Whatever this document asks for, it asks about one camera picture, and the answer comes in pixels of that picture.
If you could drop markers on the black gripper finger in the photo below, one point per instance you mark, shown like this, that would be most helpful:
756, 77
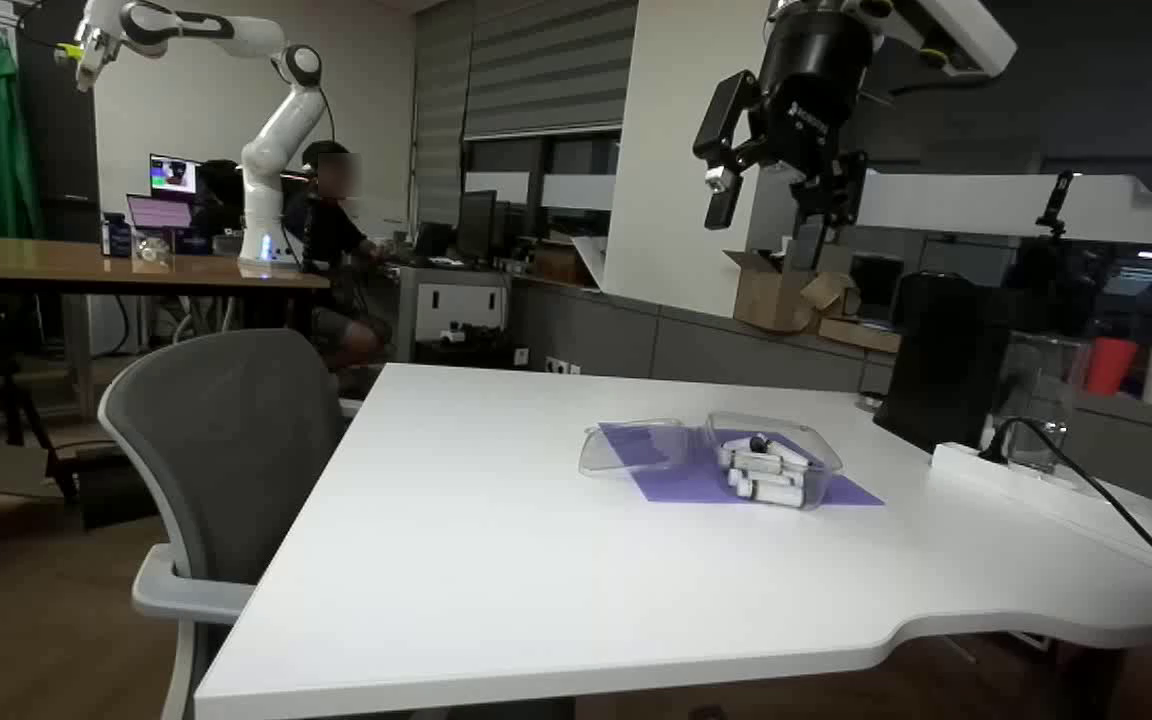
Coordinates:
804, 236
723, 193

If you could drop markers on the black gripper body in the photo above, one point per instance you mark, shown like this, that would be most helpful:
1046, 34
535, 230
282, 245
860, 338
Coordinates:
794, 109

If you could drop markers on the small clear storage box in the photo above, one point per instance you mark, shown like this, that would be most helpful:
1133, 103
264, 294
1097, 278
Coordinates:
723, 459

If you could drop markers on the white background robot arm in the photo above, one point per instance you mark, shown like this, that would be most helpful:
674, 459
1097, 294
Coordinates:
236, 70

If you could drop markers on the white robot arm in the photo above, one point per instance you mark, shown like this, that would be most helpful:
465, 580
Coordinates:
956, 36

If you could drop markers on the cardboard box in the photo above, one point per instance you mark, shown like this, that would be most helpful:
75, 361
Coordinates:
777, 299

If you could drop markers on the purple mat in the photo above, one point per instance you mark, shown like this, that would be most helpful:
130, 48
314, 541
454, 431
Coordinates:
683, 468

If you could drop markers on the white cabinet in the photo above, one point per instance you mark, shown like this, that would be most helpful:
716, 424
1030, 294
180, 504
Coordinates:
438, 303

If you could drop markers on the red cup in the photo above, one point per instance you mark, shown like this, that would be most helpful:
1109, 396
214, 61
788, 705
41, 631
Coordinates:
1109, 367

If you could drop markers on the seated person in black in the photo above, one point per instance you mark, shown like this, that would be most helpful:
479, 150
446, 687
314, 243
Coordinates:
340, 255

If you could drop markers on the background monitor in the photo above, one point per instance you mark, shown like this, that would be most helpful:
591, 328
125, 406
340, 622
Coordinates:
170, 175

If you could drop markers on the grey office chair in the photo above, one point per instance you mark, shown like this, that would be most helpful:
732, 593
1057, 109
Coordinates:
225, 435

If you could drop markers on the laptop with pink screen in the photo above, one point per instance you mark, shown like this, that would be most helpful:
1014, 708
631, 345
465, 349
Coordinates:
157, 227

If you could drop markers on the wooden background table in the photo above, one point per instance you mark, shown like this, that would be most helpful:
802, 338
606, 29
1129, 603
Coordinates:
87, 271

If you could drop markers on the black tripod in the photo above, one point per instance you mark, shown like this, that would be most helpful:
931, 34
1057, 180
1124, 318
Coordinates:
18, 411

